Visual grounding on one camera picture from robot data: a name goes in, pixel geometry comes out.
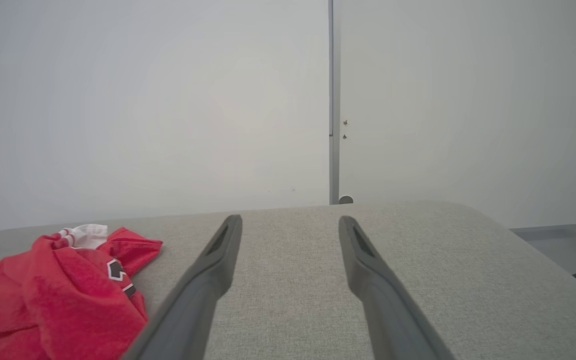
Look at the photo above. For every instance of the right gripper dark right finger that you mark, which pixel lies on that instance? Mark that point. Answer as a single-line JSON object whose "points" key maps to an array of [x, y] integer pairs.
{"points": [[393, 310]]}

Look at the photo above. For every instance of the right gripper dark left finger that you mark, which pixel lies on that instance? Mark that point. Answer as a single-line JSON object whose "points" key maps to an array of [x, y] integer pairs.
{"points": [[193, 305]]}

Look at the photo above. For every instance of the red and white Bulls jersey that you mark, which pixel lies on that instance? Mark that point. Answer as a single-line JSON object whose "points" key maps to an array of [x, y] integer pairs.
{"points": [[43, 300]]}

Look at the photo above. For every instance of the light grey door panel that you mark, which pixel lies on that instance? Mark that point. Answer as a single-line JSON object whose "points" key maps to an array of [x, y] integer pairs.
{"points": [[468, 100]]}

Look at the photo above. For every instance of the grey door frame strip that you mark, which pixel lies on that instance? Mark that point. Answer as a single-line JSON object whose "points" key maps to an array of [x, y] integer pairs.
{"points": [[334, 100]]}

